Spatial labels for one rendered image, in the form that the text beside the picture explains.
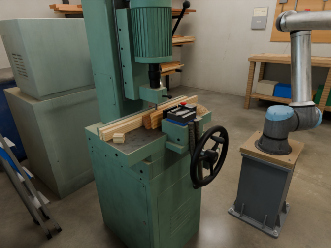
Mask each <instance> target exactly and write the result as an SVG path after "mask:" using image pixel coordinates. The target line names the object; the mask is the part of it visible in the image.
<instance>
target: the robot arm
mask: <svg viewBox="0 0 331 248"><path fill-rule="evenodd" d="M275 26H276V28H277V30H278V31H280V32H289V33H290V46H291V96H292V101H291V103H290V104H289V105H288V106H284V105H274V106H271V107H269V108H268V109H267V112H266V115H265V123H264V129H263V134H262V135H261V137H260V138H259V140H258V146H259V147H260V148H261V149H263V150H264V151H267V152H270V153H276V154H282V153H286V152H287V151H288V150H289V143H288V135H289V132H294V131H302V130H310V129H314V128H316V127H318V126H319V124H320V123H321V121H322V113H321V111H320V110H319V109H318V108H317V107H315V103H314V102H313V101H312V92H311V32H312V31H311V30H331V10H325V11H313V12H311V11H306V10H304V11H293V10H290V11H285V12H282V13H281V14H280V15H279V16H278V17H277V19H276V21H275Z"/></svg>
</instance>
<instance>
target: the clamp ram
mask: <svg viewBox="0 0 331 248"><path fill-rule="evenodd" d="M176 108H177V106H176V105H174V106H172V107H169V108H167V109H164V110H163V119H165V118H167V112H169V111H171V110H174V109H176Z"/></svg>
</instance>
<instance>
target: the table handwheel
mask: <svg viewBox="0 0 331 248"><path fill-rule="evenodd" d="M215 132H220V135H219V137H222V138H224V140H225V142H224V143H223V145H222V151H221V154H220V157H219V160H218V156H219V155H218V152H216V150H217V148H218V145H219V143H217V142H216V143H215V145H214V147H213V149H212V150H211V149H207V150H204V149H203V147H204V145H205V143H206V142H207V140H208V139H209V138H210V137H211V136H212V135H213V134H214V133H215ZM228 146H229V136H228V133H227V131H226V129H225V128H224V127H223V126H221V125H215V126H213V127H211V128H210V129H208V130H207V131H206V132H205V133H204V134H203V136H202V137H201V138H200V140H199V141H198V143H197V145H196V146H195V149H194V152H193V155H192V159H191V163H190V177H191V180H192V182H193V184H194V185H196V186H198V187H203V186H206V185H208V184H209V183H211V182H212V181H213V180H214V179H215V177H216V176H217V175H218V173H219V171H220V170H221V168H222V166H223V164H224V161H225V158H226V155H227V151H228ZM199 156H201V157H200V158H199ZM203 160H204V161H206V162H208V163H209V165H210V175H209V176H208V177H207V178H206V179H204V180H202V181H200V180H199V179H198V178H197V164H198V162H200V161H203ZM217 160H218V162H217V164H216V166H215V168H214V169H213V164H214V163H216V161H217Z"/></svg>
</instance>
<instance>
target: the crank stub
mask: <svg viewBox="0 0 331 248"><path fill-rule="evenodd" d="M210 139H212V140H213V141H215V142H217V143H220V144H223V143H224V142H225V140H224V138H222V137H218V136H213V135H212V136H211V137H210Z"/></svg>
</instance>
